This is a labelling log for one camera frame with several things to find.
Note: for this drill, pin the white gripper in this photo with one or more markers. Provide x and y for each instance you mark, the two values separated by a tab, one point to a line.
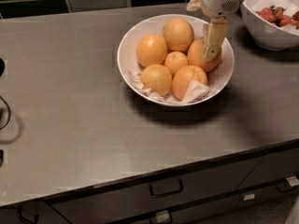
218	2

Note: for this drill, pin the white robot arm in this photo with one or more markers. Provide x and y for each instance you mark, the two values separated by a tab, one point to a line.
215	31

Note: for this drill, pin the small centre orange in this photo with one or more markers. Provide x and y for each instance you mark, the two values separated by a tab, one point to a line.
175	60

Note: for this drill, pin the white bowl of strawberries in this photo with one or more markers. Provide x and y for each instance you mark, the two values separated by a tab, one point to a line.
266	35

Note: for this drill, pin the white paper napkin in bowl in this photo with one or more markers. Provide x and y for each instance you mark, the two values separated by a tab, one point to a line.
196	92

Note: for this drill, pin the white paper in strawberry bowl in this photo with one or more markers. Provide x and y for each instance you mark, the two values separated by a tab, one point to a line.
291	6

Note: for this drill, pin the large white bowl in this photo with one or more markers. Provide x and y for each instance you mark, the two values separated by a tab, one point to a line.
218	78

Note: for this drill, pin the red strawberries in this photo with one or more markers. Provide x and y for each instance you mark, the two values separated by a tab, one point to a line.
278	16

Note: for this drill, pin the right dark drawer front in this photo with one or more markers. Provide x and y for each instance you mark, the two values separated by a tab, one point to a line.
274	166

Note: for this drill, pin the dark drawer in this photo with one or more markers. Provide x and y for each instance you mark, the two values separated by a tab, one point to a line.
274	166
133	201

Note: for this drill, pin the middle dark drawer front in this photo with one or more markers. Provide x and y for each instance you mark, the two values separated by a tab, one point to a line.
133	201

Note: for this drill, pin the black middle drawer handle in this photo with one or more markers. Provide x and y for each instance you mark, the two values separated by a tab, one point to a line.
165	187

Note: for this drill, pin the black drawer handle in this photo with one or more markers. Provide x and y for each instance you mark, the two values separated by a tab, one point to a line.
26	215
165	187
289	184

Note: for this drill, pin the black right drawer handle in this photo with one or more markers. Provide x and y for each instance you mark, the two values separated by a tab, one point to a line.
289	184

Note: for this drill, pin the lower drawer handle with label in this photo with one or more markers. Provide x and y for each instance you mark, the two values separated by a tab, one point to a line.
162	217

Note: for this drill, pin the black left drawer handle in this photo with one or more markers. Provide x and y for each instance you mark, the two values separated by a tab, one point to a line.
26	215

